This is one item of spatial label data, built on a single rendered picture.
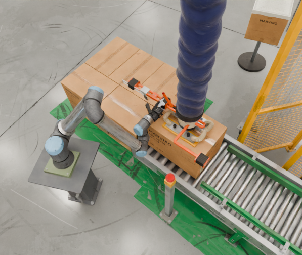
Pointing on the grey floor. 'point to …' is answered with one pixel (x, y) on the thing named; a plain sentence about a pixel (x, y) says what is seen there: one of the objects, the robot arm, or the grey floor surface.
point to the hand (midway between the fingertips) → (162, 101)
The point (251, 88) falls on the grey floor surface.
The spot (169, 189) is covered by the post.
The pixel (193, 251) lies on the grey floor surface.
